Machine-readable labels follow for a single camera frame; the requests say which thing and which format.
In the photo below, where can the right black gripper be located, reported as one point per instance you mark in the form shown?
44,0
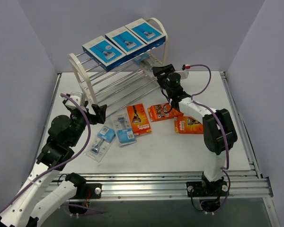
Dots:
162,73

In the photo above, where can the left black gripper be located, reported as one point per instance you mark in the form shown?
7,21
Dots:
93,115

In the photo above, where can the Gillette razor blister pack front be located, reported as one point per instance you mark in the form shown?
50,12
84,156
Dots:
146,62

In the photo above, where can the gillette razor blister pack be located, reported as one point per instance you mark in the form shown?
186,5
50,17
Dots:
146,62
123,129

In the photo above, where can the small blue cartridge pack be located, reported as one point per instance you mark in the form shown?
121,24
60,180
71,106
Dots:
101,144

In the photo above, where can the blue Harry's box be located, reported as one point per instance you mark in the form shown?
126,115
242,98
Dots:
151,36
127,41
105,53

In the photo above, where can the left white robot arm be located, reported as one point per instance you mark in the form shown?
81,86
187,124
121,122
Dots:
27,208

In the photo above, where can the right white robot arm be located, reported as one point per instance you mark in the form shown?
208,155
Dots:
218,129

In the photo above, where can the cream metal-rod shelf rack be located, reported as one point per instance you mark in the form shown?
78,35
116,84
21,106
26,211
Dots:
121,86

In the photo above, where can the orange Gillette Fusion5 box centre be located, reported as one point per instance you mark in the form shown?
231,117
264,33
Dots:
138,119

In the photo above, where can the orange gillette fusion5 box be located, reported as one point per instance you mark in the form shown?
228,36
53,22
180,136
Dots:
187,125
138,119

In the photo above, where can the orange Gillette styler box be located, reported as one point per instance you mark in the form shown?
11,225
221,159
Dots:
162,112

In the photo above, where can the orange Gillette Fusion5 box right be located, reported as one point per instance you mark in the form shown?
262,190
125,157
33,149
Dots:
187,125

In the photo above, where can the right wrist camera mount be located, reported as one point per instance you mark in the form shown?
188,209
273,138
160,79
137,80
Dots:
184,73

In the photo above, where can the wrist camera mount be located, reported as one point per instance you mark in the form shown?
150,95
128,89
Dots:
184,73
74,102

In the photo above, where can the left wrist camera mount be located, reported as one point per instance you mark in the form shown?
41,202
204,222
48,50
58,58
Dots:
74,102

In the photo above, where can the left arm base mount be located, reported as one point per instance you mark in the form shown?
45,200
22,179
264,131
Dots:
82,198

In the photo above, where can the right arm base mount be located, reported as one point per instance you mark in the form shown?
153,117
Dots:
206,196

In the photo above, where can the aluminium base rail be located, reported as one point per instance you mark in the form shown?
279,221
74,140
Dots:
172,186

